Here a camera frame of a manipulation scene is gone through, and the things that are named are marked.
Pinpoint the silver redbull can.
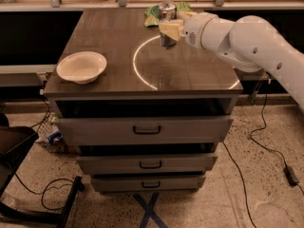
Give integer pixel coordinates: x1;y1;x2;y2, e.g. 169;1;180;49
158;1;177;49

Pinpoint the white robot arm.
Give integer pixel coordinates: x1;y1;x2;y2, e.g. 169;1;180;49
159;12;304;108

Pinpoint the white paper bowl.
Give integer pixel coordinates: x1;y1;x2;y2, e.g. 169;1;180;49
56;51;107;85

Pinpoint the green chip bag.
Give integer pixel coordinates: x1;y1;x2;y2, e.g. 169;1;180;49
143;1;192;28

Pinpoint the grey drawer cabinet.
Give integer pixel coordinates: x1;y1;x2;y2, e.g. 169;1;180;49
45;9;242;179

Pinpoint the top grey drawer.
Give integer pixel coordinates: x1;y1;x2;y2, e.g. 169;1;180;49
57;116;233;145

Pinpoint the grey drawer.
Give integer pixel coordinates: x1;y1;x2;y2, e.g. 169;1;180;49
57;116;233;145
91;175;205;193
77;153;217;176

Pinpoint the middle grey drawer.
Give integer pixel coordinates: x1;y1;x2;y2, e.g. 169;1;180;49
77;153;217;176

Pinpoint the bottom grey drawer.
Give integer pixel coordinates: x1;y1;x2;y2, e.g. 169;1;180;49
91;175;205;193

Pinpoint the black power adapter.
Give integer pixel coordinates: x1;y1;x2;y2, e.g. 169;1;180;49
284;165;299;186

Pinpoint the black chair stand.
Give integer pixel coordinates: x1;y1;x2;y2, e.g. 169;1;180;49
0;112;84;228

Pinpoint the black floor cable right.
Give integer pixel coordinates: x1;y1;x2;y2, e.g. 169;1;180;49
249;93;304;196

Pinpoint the black floor cable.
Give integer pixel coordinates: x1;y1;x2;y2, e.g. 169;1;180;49
249;93;304;196
14;173;76;212

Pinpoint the black cable centre floor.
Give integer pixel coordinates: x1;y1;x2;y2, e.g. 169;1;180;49
221;142;258;228

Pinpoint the wire basket with items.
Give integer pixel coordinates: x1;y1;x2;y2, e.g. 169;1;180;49
37;114;76;154

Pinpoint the black floor cable left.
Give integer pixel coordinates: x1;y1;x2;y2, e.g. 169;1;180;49
14;173;76;212

